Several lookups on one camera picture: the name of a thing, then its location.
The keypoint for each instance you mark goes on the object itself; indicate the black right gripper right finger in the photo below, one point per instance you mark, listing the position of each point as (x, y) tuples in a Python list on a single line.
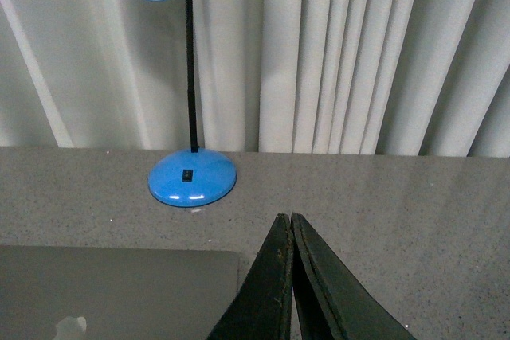
[(331, 303)]

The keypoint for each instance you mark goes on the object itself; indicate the grey laptop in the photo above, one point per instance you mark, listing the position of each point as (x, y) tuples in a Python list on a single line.
[(113, 293)]

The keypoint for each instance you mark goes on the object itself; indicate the blue desk lamp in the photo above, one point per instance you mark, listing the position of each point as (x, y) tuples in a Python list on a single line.
[(196, 176)]

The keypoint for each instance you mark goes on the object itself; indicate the white curtain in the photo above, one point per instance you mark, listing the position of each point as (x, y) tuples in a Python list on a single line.
[(404, 77)]

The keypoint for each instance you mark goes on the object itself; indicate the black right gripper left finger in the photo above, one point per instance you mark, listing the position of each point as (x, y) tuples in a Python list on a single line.
[(262, 308)]

